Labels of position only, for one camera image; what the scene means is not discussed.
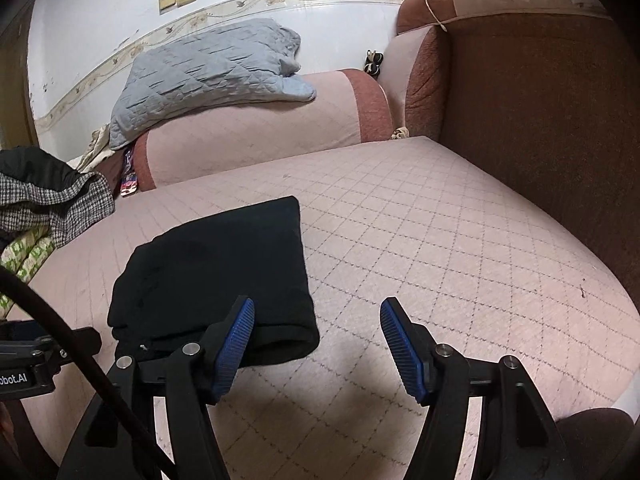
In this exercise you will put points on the black clip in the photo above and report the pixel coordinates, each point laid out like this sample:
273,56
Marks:
373,62

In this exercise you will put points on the houndstooth jacket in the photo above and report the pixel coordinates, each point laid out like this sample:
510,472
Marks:
50,200

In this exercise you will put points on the red patterned packet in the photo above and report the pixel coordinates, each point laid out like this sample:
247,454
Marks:
130,185

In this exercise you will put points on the green printed cloth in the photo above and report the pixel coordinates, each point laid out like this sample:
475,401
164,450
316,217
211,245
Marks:
22,260

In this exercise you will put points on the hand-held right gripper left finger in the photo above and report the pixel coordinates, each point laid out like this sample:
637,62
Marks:
232,355

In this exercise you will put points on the pink bolster cushion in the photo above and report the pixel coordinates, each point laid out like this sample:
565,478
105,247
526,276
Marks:
260,135

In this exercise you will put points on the beige cloth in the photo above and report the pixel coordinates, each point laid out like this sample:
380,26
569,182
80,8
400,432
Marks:
97,147

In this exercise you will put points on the pink brown back cushion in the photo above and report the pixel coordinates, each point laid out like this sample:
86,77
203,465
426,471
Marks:
410,80

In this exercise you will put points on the pink quilted sofa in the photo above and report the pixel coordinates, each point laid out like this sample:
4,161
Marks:
425,240

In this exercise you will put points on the black pants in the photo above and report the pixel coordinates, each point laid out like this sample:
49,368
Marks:
220,280

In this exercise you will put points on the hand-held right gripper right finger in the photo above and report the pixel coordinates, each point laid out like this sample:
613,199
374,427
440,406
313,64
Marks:
405,355

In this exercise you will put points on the grey quilted blanket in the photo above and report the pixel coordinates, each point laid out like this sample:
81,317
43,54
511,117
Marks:
200,70

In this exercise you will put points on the brown wooden door frame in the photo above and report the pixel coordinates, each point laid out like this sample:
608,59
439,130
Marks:
17,80

